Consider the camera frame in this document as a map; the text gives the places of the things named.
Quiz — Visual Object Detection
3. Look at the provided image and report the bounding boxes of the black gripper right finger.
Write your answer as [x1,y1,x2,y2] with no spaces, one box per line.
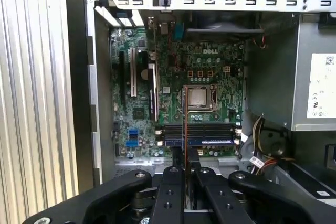
[187,149,336,224]

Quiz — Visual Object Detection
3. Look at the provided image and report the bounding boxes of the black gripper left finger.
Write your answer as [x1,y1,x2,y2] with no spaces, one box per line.
[23,147,185,224]

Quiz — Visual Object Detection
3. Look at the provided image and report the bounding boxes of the black RAM slot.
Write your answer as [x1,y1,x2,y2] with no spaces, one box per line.
[156,133,241,141]
[156,123,241,130]
[156,128,241,135]

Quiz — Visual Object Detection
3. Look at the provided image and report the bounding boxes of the grey metal drive cage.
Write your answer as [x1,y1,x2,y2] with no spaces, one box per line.
[278,140,336,204]

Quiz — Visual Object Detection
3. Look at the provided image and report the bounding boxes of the metal socket cover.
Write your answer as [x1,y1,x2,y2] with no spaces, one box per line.
[183,84,217,112]

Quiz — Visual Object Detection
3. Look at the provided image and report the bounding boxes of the silver CPU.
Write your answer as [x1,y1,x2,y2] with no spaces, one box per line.
[188,89,208,105]

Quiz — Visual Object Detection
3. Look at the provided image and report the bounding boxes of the black graphics card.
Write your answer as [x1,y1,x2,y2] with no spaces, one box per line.
[146,16,161,123]

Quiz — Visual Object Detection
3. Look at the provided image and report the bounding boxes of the black expansion slot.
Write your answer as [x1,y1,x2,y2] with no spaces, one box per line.
[118,50,125,106]

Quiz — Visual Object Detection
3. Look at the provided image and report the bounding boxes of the black PC case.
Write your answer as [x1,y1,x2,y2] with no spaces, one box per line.
[65,0,336,204]

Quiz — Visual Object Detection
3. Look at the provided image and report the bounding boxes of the white expansion slot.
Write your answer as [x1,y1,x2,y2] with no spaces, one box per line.
[130,47,138,97]

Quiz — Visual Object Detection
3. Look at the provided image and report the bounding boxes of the grey power supply unit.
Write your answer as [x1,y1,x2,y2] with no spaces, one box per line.
[245,14,336,132]

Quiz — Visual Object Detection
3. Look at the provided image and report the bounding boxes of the green motherboard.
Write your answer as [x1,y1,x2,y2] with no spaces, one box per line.
[109,26,246,159]

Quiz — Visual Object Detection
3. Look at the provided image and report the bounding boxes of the power supply wire bundle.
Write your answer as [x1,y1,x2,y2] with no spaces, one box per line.
[246,115,296,176]

